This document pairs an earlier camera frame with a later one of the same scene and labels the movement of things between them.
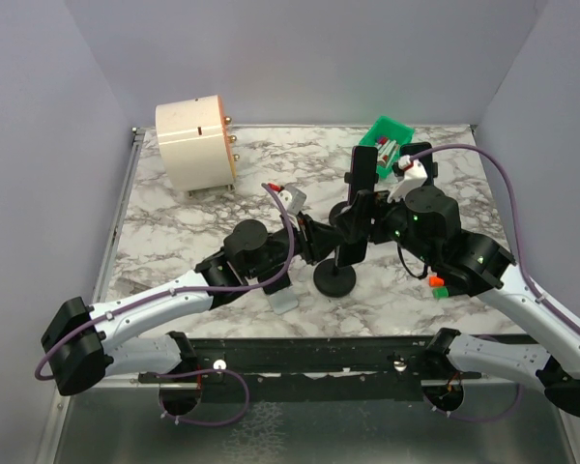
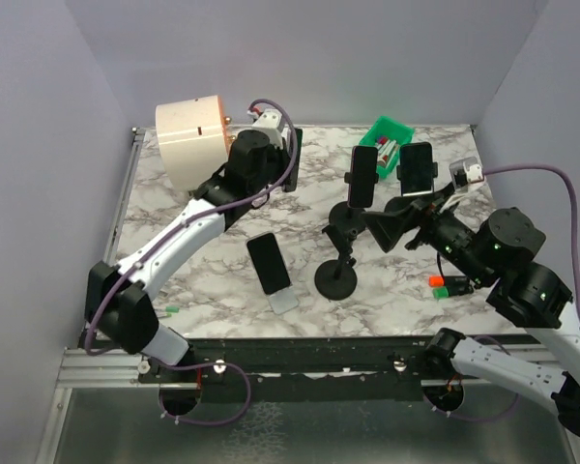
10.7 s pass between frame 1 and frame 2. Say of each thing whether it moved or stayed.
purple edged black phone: stayed
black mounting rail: stayed
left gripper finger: moved
